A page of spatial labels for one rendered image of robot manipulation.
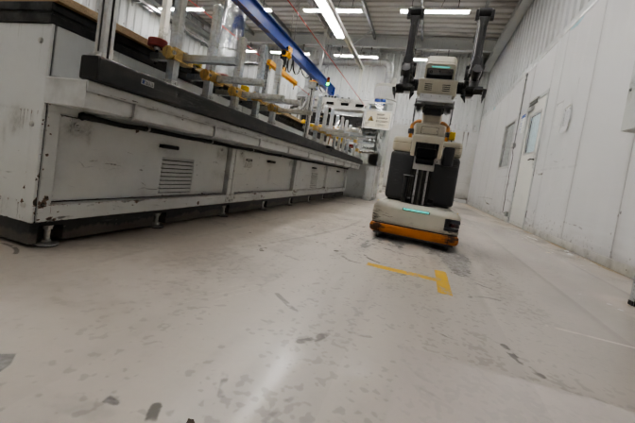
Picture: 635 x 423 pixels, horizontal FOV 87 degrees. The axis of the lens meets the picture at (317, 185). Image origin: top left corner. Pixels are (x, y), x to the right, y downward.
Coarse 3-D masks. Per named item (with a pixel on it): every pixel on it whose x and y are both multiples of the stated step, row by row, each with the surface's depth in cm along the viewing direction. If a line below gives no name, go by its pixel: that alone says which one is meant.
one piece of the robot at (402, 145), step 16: (448, 128) 283; (400, 144) 275; (448, 144) 264; (400, 160) 275; (400, 176) 275; (416, 176) 266; (432, 176) 268; (448, 176) 264; (400, 192) 275; (416, 192) 268; (432, 192) 268; (448, 192) 264
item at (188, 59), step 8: (152, 56) 148; (160, 56) 147; (184, 56) 144; (192, 56) 142; (200, 56) 141; (208, 56) 140; (216, 56) 139; (216, 64) 141; (224, 64) 139; (232, 64) 137
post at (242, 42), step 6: (240, 42) 187; (246, 42) 189; (240, 48) 187; (246, 48) 190; (240, 54) 187; (240, 60) 187; (240, 66) 187; (234, 72) 188; (240, 72) 188; (234, 84) 188; (234, 96) 188; (234, 102) 188
